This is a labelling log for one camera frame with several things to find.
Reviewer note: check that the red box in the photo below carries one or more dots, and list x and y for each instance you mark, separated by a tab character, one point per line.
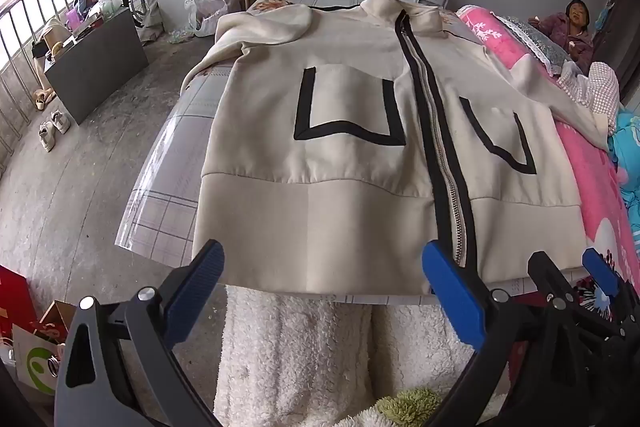
15	302

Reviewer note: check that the green fluffy cloth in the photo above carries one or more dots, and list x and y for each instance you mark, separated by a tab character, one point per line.
407	407

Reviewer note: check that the brown cardboard box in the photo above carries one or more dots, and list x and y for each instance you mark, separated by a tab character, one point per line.
55	317

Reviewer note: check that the grey cabinet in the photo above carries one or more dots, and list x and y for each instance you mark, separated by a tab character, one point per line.
100	62

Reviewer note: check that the white plastic bag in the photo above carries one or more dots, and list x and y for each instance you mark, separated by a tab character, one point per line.
210	17

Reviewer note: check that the pink leaf print blanket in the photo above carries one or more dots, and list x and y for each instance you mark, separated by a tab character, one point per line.
600	187

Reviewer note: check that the beige sandals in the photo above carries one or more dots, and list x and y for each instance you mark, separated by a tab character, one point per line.
44	98

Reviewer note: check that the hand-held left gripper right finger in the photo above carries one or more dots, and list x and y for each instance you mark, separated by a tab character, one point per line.
452	292

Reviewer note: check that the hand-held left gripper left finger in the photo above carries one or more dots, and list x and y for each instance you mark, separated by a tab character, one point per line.
200	287

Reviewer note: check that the white fluffy blanket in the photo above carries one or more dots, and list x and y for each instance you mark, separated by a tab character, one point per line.
300	357

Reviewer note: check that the white shoe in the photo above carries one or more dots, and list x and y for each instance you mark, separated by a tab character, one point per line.
61	122
47	137

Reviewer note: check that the grey lace trimmed pillow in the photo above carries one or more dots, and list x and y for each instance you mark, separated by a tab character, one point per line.
535	39

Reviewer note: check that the beige zip jacket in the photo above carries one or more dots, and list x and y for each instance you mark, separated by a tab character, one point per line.
350	187

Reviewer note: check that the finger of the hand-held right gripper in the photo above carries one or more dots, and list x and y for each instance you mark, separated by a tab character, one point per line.
600	269
547	274

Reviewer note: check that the metal balcony railing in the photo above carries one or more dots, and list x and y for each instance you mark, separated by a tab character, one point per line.
30	7

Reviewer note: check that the white paper bag green logo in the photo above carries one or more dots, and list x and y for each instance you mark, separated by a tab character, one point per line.
35	367

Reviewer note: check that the light blue cloth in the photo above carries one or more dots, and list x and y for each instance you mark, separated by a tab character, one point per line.
627	152

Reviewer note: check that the pink white checked cloth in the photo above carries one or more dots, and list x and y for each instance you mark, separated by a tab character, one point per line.
592	92

